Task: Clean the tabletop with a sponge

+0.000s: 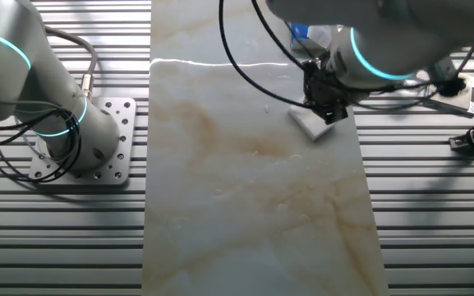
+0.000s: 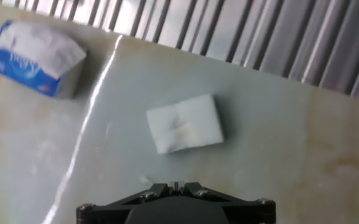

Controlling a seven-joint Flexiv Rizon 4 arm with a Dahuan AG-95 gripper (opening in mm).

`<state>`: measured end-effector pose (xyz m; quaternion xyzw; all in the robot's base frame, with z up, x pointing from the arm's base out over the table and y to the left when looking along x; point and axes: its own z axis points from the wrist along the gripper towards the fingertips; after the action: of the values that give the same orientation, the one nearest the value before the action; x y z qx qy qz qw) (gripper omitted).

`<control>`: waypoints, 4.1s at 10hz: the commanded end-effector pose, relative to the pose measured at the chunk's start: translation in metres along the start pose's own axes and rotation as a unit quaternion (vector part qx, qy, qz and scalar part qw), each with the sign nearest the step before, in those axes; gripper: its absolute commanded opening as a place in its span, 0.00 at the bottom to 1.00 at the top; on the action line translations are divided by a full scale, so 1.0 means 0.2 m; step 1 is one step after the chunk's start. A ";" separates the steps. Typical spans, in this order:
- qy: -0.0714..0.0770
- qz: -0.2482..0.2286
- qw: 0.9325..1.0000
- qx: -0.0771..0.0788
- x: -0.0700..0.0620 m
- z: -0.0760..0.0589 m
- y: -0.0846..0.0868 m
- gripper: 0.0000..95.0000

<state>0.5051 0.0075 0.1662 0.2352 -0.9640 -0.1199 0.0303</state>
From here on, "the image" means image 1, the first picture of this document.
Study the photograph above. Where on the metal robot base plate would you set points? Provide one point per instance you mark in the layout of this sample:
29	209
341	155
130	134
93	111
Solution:
123	123

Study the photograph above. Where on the blue tissue pack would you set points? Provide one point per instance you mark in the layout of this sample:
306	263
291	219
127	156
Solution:
302	35

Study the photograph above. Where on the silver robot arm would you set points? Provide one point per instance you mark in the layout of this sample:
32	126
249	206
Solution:
56	90

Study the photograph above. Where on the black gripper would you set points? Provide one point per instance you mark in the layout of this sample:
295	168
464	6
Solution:
320	88

